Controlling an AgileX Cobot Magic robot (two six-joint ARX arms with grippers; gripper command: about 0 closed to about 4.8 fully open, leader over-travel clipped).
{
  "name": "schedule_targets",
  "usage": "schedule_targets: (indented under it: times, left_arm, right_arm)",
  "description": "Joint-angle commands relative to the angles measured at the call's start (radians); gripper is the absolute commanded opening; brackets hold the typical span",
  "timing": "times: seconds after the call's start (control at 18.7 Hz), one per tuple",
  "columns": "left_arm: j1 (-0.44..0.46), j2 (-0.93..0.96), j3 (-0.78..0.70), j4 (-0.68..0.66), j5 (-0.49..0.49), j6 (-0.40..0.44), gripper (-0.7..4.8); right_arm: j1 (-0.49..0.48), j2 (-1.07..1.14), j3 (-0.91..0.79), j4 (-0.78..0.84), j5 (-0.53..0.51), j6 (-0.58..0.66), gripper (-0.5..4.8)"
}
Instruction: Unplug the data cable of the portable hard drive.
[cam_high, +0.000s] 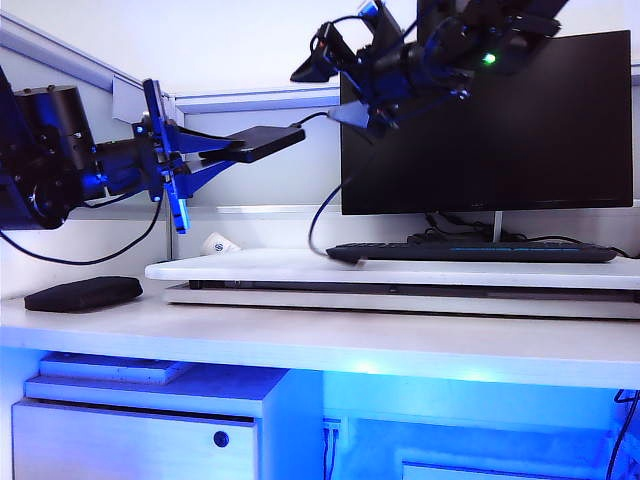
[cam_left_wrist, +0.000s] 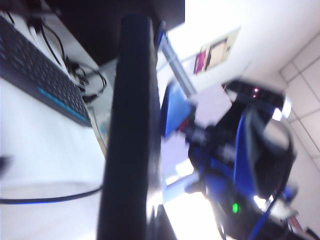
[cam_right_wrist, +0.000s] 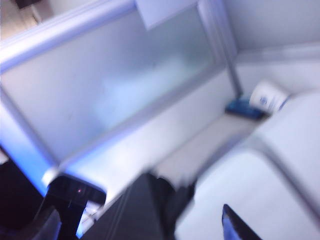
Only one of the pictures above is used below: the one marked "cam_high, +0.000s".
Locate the grey desk riser base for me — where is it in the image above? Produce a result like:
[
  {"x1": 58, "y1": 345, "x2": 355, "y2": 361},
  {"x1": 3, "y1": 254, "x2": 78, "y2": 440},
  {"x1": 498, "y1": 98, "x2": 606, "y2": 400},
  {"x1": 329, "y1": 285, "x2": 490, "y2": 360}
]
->
[{"x1": 164, "y1": 280, "x2": 640, "y2": 321}]

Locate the wall socket with plugs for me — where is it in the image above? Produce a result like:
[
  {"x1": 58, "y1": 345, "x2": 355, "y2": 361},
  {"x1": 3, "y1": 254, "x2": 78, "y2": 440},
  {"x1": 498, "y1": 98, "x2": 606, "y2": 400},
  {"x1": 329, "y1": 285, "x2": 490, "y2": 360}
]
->
[{"x1": 322, "y1": 417, "x2": 344, "y2": 480}]

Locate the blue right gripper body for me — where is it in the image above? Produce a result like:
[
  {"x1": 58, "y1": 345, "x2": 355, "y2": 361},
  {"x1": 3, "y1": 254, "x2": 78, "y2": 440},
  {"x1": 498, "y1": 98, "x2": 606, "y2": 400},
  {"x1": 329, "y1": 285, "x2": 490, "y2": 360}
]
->
[{"x1": 349, "y1": 0, "x2": 419, "y2": 132}]

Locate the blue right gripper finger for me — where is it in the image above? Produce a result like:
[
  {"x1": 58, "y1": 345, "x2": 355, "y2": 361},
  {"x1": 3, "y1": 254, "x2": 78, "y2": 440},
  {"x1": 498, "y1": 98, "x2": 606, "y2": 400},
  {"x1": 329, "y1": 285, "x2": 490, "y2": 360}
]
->
[
  {"x1": 326, "y1": 100, "x2": 372, "y2": 127},
  {"x1": 366, "y1": 111, "x2": 402, "y2": 147}
]

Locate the white desk riser board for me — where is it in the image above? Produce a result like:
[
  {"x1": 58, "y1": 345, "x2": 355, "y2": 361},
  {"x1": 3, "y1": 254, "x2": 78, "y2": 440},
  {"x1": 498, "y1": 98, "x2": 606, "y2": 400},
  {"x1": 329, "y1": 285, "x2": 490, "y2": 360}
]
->
[{"x1": 144, "y1": 248, "x2": 640, "y2": 292}]

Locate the white flat slab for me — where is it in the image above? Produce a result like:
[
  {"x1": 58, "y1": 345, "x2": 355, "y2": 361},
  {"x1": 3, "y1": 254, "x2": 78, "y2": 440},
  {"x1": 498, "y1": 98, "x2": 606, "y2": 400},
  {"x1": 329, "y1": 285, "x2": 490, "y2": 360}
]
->
[{"x1": 38, "y1": 350, "x2": 196, "y2": 386}]

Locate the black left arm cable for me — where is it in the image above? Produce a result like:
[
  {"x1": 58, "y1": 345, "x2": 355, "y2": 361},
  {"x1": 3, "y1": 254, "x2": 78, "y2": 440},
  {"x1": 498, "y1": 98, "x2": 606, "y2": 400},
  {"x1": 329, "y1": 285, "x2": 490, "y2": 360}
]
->
[{"x1": 0, "y1": 195, "x2": 167, "y2": 267}]

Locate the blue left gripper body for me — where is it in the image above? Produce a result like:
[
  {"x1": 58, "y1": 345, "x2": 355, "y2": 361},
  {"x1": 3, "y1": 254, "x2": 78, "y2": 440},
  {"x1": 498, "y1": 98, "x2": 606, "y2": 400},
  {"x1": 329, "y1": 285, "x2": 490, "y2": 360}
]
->
[{"x1": 96, "y1": 78, "x2": 193, "y2": 236}]

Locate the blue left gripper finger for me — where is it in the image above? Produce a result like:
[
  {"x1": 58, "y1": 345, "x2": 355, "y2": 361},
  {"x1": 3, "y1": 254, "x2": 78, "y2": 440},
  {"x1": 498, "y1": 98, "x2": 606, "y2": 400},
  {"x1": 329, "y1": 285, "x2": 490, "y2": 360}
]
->
[
  {"x1": 171, "y1": 123, "x2": 247, "y2": 156},
  {"x1": 173, "y1": 157, "x2": 238, "y2": 201}
]

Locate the frosted side partition panel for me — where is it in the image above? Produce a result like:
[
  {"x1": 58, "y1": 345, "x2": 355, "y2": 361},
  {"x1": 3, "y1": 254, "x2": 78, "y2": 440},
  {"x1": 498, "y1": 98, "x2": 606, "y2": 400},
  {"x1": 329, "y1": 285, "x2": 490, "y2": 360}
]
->
[{"x1": 0, "y1": 12, "x2": 171, "y2": 224}]

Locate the white drawer cabinet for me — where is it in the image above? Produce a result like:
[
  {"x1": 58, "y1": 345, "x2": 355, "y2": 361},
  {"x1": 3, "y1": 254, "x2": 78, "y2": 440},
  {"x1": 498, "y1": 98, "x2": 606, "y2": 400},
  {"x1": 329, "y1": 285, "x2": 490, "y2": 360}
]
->
[{"x1": 10, "y1": 364, "x2": 292, "y2": 480}]

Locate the white paper cup blue logo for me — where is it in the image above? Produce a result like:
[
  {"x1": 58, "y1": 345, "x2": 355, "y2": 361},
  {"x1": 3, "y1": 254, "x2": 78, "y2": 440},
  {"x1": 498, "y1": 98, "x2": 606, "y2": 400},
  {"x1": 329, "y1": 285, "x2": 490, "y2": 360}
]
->
[{"x1": 201, "y1": 231, "x2": 242, "y2": 256}]

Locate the grey partition corner post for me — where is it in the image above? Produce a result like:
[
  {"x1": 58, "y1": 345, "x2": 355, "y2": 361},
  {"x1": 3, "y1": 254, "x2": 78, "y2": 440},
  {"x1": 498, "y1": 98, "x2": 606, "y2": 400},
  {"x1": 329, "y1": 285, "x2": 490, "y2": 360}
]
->
[{"x1": 159, "y1": 97, "x2": 187, "y2": 262}]

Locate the frosted rear partition panel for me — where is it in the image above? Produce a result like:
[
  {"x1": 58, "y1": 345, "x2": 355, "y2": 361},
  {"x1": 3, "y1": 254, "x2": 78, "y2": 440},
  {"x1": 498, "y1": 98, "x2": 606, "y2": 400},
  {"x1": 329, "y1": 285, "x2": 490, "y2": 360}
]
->
[{"x1": 172, "y1": 64, "x2": 640, "y2": 217}]

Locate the black hanging cable under desk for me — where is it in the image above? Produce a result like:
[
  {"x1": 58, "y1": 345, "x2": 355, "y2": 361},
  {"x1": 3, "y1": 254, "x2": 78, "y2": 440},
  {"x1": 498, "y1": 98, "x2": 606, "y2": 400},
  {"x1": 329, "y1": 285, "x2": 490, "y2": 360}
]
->
[{"x1": 602, "y1": 388, "x2": 640, "y2": 480}]

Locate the black monitor cable bundle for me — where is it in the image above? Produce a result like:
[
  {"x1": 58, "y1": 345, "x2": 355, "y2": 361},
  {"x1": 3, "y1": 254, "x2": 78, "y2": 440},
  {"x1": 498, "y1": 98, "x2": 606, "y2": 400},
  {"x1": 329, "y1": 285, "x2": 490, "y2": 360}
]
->
[{"x1": 406, "y1": 212, "x2": 495, "y2": 246}]

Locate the black keyboard with blue stripe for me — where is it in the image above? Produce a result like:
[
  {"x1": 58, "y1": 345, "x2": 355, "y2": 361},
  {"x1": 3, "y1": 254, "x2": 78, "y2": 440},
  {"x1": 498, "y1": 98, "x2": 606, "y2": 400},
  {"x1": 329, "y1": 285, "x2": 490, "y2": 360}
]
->
[{"x1": 325, "y1": 241, "x2": 619, "y2": 265}]

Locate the black soft pouch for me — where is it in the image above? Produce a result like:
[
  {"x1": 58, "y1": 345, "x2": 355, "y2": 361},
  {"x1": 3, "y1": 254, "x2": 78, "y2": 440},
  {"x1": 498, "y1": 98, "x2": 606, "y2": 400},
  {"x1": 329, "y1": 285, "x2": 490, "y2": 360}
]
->
[{"x1": 23, "y1": 275, "x2": 144, "y2": 314}]

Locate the black computer monitor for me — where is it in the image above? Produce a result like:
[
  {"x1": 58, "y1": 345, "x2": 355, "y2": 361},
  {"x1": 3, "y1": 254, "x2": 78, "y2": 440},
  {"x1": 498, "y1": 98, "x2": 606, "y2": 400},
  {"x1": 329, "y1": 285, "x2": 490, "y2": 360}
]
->
[{"x1": 339, "y1": 29, "x2": 634, "y2": 217}]

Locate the grey partition hanging bracket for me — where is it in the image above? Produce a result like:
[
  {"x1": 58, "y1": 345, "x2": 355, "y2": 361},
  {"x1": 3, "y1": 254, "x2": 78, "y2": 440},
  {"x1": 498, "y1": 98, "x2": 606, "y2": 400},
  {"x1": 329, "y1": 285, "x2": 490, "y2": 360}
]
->
[{"x1": 111, "y1": 74, "x2": 151, "y2": 126}]

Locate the black USB data cable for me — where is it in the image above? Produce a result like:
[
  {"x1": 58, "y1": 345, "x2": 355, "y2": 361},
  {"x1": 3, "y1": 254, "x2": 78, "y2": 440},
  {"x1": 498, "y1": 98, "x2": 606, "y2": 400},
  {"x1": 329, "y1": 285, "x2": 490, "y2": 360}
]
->
[{"x1": 288, "y1": 110, "x2": 374, "y2": 267}]

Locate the black portable hard drive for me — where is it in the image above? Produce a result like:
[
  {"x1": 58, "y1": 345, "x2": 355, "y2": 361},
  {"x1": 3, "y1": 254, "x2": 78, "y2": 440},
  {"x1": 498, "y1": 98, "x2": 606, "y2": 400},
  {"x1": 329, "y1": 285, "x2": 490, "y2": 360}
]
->
[{"x1": 198, "y1": 125, "x2": 307, "y2": 165}]

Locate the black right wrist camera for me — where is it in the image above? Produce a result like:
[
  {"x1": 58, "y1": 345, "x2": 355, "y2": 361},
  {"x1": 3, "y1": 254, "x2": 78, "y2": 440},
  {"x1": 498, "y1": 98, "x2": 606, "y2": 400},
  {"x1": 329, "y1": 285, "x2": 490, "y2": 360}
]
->
[{"x1": 289, "y1": 21, "x2": 362, "y2": 84}]

